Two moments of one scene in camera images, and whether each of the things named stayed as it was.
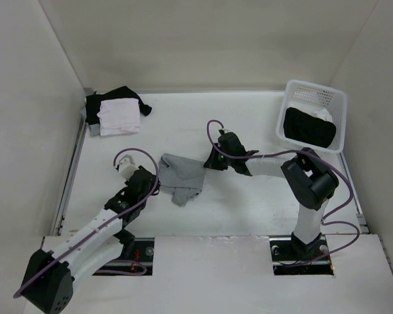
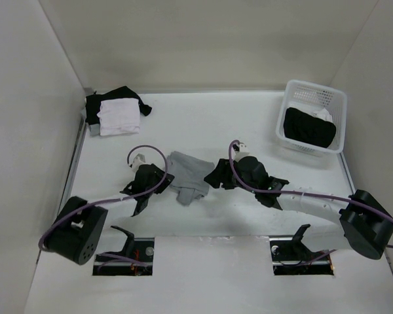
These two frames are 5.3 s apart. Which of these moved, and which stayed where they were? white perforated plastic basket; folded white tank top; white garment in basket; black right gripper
Moved: black right gripper
Stayed: folded white tank top; white garment in basket; white perforated plastic basket
